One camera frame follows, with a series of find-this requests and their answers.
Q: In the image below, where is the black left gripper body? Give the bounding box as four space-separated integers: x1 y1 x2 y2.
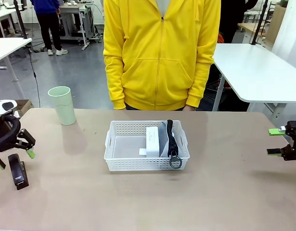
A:
0 133 21 157

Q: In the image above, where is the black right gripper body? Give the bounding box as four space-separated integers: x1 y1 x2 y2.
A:
282 121 296 162

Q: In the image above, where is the black stapler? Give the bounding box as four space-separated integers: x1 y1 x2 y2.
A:
7 154 30 191

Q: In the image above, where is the pale green plastic cup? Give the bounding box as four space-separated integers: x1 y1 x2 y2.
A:
47 86 77 126

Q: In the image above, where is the white digital clock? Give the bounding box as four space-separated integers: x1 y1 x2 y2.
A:
145 126 161 157

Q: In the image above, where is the white perforated plastic basket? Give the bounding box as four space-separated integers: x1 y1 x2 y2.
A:
103 120 191 172

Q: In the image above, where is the small open cardboard box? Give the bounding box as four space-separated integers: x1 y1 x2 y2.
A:
16 99 34 116

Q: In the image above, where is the large white table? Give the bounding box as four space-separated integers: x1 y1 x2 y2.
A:
212 43 296 121

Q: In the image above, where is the wooden top table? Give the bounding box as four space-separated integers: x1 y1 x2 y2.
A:
237 23 268 44

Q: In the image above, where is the black stand pole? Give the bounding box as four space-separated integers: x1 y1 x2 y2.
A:
250 0 269 46

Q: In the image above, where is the tall brown cardboard box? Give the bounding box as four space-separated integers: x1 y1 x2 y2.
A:
267 4 286 45

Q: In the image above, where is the grey fabric pouch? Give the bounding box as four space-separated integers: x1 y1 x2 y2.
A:
158 121 180 157

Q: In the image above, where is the person in black clothes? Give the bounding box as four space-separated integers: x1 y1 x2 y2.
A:
219 0 258 44

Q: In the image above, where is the person in blue top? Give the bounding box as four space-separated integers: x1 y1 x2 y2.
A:
30 0 68 56

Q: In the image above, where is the grey metal workbench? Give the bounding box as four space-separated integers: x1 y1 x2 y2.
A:
59 1 102 51

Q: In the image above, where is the person in yellow hoodie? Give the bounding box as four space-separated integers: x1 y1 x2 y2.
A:
103 0 221 112

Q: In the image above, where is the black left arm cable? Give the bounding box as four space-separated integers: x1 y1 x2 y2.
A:
0 115 21 148

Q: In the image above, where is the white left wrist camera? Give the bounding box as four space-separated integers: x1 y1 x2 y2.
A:
0 99 20 118

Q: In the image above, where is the thin black hanging cable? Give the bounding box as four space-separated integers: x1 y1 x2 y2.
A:
28 49 41 108

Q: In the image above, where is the black coiled lanyard with ring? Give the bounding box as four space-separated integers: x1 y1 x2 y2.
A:
166 119 182 170

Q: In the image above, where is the white desk with dark frame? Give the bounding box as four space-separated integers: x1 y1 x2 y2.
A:
0 8 28 39

